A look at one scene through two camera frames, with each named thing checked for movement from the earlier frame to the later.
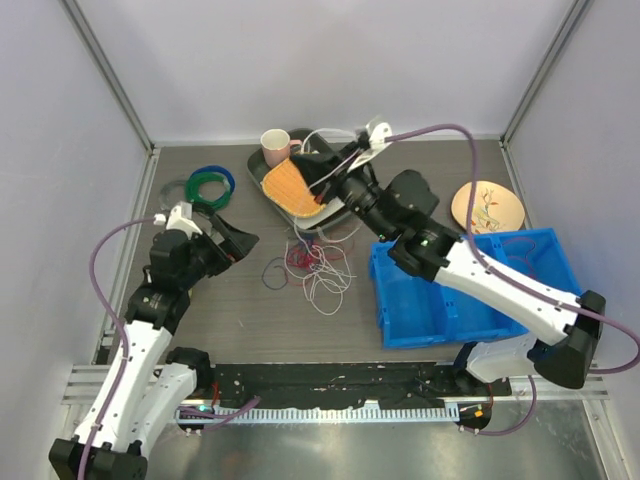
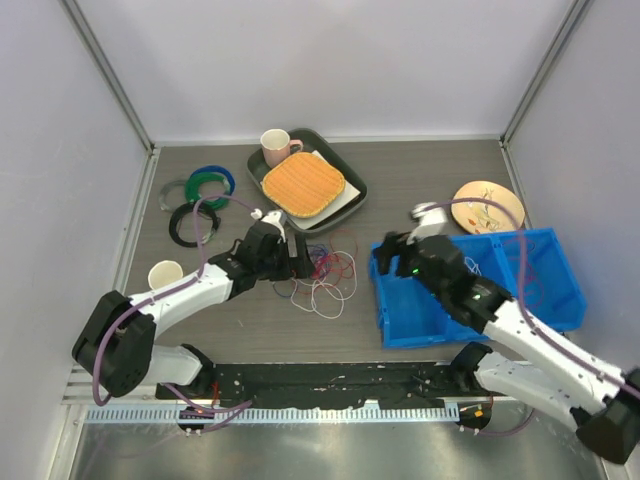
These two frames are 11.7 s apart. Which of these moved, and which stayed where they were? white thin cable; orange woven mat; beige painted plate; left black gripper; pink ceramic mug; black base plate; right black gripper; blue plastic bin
Moved: white thin cable; right black gripper; left black gripper
Stayed: blue plastic bin; black base plate; orange woven mat; pink ceramic mug; beige painted plate
